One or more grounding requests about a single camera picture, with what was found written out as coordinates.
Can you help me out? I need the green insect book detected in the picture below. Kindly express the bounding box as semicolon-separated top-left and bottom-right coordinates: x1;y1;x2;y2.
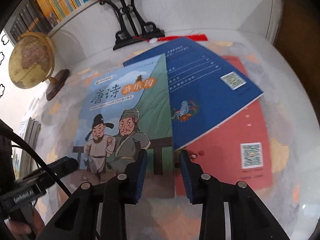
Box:
19;118;41;177

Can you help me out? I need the person's left hand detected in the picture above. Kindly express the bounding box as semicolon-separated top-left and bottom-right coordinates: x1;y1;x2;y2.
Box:
5;206;45;239

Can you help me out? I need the tang poetry cartoon book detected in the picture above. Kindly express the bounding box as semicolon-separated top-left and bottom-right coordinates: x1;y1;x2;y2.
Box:
71;55;175;198

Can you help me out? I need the yellow antique globe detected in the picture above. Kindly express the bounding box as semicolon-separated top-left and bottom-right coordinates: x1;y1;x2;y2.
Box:
8;32;70;101

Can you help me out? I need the blue bird back-cover book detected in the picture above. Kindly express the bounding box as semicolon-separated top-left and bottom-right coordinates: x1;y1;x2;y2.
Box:
123;37;263;150

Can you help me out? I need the brown wooden cabinet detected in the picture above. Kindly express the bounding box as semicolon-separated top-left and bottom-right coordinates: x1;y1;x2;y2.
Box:
272;0;320;86

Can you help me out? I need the white bookshelf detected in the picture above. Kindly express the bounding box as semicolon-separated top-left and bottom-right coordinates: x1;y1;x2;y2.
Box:
9;0;281;46

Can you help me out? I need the round embroidered fan on stand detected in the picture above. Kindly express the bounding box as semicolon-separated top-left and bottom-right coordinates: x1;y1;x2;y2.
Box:
97;0;180;50

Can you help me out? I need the black cable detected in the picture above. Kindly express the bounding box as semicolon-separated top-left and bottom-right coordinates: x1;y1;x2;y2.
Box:
0;119;73;198

